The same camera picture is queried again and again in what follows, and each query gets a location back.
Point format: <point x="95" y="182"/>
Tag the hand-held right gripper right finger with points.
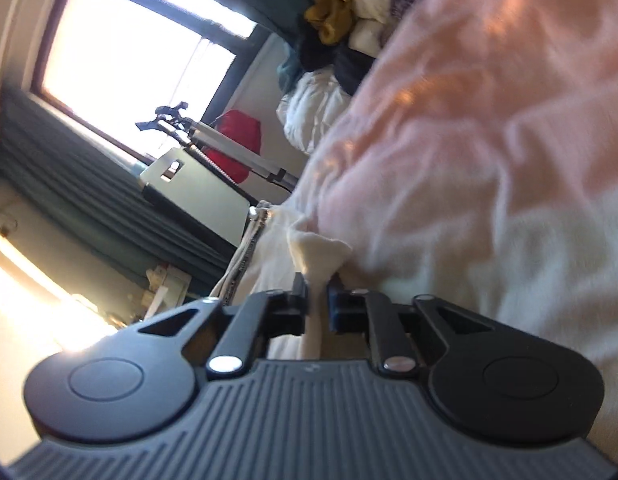
<point x="336" y="310"/>

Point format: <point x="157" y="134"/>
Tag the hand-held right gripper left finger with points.
<point x="300" y="310"/>

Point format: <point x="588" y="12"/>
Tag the cream zippered garment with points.
<point x="289" y="255"/>

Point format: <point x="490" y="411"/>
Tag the red bag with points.
<point x="239" y="135"/>

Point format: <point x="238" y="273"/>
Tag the metal stand with black clamp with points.
<point x="216" y="137"/>

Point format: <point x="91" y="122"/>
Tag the white puffy duvet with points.
<point x="314" y="110"/>

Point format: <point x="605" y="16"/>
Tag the pink blanket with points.
<point x="464" y="135"/>

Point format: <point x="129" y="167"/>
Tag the teal garment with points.
<point x="290" y="72"/>

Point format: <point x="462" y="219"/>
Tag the dark garment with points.
<point x="349" y="70"/>

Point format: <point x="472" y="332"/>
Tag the teal curtain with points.
<point x="89" y="185"/>

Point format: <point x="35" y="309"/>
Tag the mustard yellow garment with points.
<point x="331" y="7"/>

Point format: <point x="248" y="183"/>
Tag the cream white garment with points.
<point x="376" y="5"/>

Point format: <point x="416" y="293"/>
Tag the dark framed window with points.
<point x="124" y="50"/>

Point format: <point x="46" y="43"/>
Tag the purple knit garment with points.
<point x="406" y="0"/>

